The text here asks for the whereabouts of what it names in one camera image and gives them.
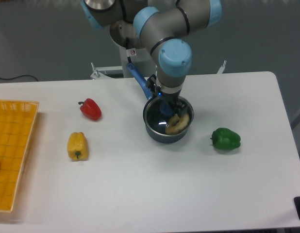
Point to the green bell pepper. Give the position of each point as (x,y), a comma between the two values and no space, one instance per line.
(225,139)

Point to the metal table clamp bracket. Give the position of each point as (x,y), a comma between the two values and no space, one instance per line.
(100,73)

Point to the dark blue saucepan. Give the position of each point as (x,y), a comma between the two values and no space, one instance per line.
(141,80)

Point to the glass lid blue knob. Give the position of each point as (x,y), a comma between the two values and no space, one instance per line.
(156,114)

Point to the red bell pepper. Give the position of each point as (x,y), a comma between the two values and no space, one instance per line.
(90,109)

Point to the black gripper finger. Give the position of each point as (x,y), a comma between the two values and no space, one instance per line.
(179,108)
(152,85)

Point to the right metal clamp bracket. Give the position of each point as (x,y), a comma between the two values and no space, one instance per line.
(222,68)

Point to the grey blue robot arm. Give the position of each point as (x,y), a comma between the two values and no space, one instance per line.
(161,34)

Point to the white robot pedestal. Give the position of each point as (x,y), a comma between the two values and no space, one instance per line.
(131,49)

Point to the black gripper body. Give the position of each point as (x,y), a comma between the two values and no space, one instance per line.
(169,94)

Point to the yellow woven basket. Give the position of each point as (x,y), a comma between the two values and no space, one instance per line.
(17,119)

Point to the yellow bell pepper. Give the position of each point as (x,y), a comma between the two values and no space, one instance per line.
(77,147)

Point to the beige bagel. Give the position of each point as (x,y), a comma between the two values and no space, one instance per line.
(176,124)

